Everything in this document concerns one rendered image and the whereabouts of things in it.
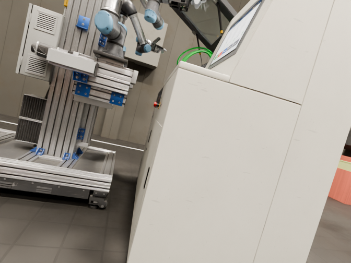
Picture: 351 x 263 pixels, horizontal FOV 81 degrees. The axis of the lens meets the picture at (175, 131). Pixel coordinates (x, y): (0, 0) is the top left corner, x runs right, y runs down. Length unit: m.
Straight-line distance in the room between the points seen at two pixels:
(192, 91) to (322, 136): 0.65
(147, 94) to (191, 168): 3.52
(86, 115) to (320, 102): 1.53
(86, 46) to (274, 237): 1.68
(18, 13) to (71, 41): 3.10
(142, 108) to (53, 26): 2.84
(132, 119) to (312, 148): 3.61
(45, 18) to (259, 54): 1.41
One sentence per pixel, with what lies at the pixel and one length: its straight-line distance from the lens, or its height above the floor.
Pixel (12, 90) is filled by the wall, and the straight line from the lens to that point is 4.69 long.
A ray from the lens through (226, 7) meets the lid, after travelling 1.79.
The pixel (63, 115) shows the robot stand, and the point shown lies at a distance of 1.76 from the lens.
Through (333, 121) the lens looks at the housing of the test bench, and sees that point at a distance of 1.20.
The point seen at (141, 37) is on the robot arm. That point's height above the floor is 1.41.
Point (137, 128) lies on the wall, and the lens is 4.34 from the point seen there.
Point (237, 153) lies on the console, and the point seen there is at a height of 0.67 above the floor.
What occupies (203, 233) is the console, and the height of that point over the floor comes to 0.28.
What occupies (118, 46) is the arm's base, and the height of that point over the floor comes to 1.12.
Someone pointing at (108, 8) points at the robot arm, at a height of 1.29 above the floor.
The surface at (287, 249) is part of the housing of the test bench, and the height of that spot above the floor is 0.27.
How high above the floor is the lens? 0.76
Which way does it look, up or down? 4 degrees down
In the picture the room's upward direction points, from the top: 15 degrees clockwise
